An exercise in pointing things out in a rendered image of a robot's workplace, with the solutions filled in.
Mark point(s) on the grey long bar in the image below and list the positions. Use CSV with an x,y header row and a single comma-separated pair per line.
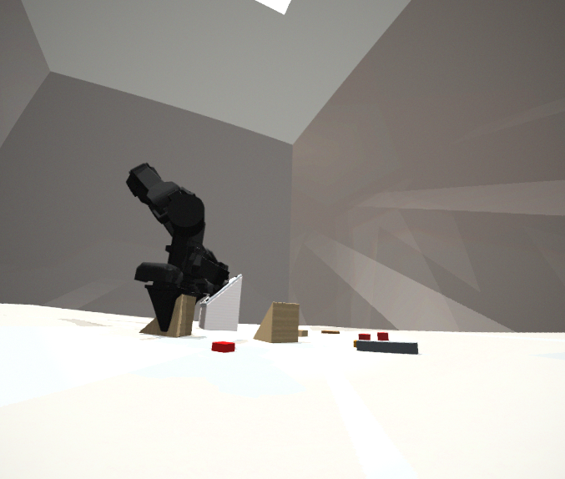
x,y
388,346

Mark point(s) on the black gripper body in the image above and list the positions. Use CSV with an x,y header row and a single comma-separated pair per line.
x,y
172,274

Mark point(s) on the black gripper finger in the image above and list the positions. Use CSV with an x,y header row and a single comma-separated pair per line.
x,y
163,299
198,296

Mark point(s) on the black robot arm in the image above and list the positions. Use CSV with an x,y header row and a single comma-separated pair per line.
x,y
183,215

